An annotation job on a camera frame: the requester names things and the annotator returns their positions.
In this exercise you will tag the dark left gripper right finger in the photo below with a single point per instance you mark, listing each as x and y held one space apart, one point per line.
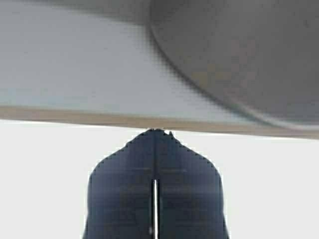
191 203

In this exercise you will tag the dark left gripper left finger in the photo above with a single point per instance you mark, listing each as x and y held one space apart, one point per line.
119 198

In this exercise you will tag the dark grey cooking pot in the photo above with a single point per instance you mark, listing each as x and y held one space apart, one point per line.
259 57

